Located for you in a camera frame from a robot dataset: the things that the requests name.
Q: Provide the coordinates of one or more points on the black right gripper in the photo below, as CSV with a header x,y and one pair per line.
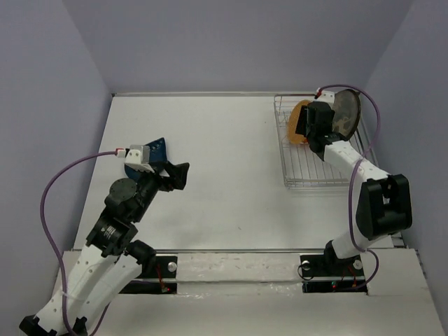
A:
x,y
302,124

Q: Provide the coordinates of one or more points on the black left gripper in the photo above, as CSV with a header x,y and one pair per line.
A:
x,y
178,175

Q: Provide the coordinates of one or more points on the tan woven round plate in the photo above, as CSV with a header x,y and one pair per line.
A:
x,y
292,137

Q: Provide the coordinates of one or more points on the dark blue leaf plate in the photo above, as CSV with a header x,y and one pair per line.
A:
x,y
158,155

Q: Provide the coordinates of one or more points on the grey deer plate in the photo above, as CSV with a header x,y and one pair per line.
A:
x,y
345,112

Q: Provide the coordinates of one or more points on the large teal floral plate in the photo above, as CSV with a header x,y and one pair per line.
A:
x,y
356,95

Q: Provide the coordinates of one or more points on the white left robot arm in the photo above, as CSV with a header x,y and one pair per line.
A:
x,y
110,258

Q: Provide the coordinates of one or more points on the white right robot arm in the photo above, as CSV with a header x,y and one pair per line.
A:
x,y
379,202

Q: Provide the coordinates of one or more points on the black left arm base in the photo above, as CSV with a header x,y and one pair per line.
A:
x,y
159,279

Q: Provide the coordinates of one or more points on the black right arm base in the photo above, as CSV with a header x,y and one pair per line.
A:
x,y
319,276

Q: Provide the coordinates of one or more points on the silver wire dish rack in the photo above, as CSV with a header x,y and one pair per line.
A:
x,y
303,169

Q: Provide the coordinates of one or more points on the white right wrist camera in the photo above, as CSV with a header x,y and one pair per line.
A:
x,y
324,96

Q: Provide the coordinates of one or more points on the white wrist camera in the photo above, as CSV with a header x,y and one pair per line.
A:
x,y
137,158
324,96

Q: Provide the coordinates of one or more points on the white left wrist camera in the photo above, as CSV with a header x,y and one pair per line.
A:
x,y
137,158

